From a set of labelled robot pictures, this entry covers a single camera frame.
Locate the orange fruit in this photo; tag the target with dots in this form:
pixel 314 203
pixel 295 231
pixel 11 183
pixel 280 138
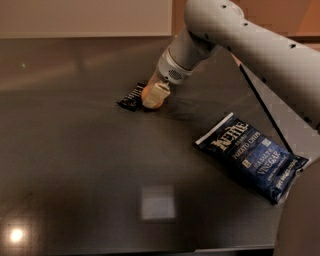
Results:
pixel 151 98

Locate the black rxbar chocolate wrapper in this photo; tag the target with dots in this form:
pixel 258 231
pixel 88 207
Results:
pixel 133 100

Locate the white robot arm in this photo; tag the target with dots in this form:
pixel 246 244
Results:
pixel 291 70

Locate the blue kettle chips bag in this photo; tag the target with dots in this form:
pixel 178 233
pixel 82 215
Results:
pixel 268 167

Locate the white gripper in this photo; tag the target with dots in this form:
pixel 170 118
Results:
pixel 169 72

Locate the grey side table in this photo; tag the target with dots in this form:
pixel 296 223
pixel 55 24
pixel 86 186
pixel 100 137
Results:
pixel 297 136

